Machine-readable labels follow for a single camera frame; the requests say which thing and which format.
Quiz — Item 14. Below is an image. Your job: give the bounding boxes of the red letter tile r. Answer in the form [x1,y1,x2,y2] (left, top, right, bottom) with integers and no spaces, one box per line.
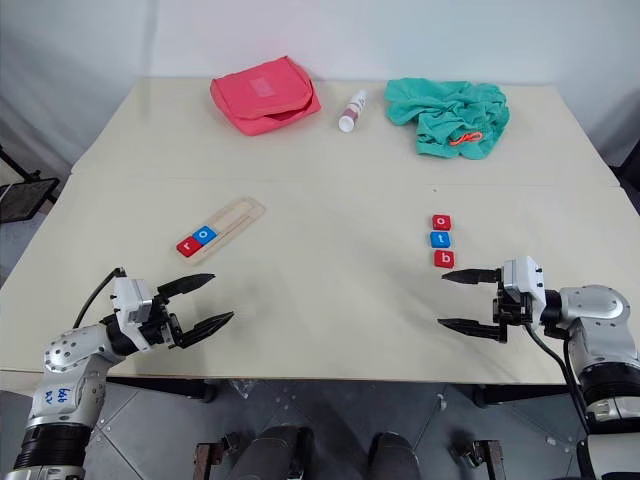
[175,234,202,259]

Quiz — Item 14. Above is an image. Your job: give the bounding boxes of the rusty brown metal bracket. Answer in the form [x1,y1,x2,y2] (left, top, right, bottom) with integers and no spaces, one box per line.
[193,438,222,480]
[478,438,505,480]

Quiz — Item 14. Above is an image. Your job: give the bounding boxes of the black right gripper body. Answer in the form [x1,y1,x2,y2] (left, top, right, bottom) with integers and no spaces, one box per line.
[491,282,534,344]

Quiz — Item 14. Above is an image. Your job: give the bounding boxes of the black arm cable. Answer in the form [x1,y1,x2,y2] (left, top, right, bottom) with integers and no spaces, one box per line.
[523,322,601,480]
[72,266,126,330]

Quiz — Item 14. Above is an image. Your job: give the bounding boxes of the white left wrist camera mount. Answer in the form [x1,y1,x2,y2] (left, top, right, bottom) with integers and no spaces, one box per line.
[110,276,157,330]

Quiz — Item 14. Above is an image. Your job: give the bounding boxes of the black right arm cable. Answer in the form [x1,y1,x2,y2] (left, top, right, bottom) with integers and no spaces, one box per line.
[523,322,601,480]

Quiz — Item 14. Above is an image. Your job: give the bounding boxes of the blue letter tile o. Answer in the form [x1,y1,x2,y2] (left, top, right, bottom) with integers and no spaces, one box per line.
[191,225,218,248]

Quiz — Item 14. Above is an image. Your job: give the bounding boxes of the small white plastic bottle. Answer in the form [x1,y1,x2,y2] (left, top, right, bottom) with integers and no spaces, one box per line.
[337,89,370,134]

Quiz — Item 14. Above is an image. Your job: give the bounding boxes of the black mesh metal stand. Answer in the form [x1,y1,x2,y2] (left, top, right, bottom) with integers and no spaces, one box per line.
[0,143,61,225]

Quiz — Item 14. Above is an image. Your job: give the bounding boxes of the coral pink fabric pouch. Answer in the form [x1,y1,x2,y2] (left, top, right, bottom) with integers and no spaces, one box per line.
[209,55,323,137]

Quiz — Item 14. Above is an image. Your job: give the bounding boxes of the black table base bar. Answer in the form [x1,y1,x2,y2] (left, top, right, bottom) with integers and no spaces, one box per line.
[106,376,219,405]
[471,383,572,407]

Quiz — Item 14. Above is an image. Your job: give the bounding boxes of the wooden letter tray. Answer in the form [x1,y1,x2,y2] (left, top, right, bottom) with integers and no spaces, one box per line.
[175,195,266,267]

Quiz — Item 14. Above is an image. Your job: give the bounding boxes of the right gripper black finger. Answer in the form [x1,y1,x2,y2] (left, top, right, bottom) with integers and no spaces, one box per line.
[436,317,509,344]
[440,267,504,287]

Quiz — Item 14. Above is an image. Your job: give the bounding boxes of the crumpled green cloth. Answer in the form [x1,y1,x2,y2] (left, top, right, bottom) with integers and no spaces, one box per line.
[383,76,511,163]

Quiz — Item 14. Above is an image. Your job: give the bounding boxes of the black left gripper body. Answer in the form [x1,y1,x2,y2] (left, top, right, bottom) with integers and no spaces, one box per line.
[139,294,184,351]

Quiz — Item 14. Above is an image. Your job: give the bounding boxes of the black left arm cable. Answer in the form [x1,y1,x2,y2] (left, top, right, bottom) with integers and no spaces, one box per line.
[72,266,126,330]

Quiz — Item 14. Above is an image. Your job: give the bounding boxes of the dark rounded shape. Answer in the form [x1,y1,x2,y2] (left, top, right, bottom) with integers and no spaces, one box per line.
[368,431,421,480]
[233,423,315,480]

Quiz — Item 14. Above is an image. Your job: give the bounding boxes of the orange drawstring cord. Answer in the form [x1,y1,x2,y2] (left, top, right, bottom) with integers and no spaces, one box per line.
[449,130,484,148]

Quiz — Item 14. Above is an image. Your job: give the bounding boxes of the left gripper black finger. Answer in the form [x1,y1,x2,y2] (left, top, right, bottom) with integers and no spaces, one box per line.
[156,272,218,307]
[177,311,235,350]

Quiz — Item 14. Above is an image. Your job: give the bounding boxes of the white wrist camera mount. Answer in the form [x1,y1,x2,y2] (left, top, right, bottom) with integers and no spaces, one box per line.
[110,276,157,330]
[499,255,548,322]

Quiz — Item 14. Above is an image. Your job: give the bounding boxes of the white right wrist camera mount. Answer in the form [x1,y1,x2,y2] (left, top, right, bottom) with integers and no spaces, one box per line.
[499,255,548,322]

